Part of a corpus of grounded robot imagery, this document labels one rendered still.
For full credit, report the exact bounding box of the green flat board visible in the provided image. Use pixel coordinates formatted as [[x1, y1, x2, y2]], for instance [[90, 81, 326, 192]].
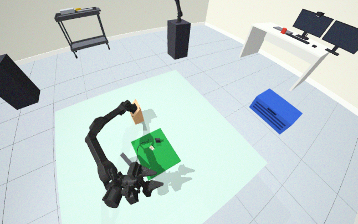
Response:
[[131, 128, 181, 180]]

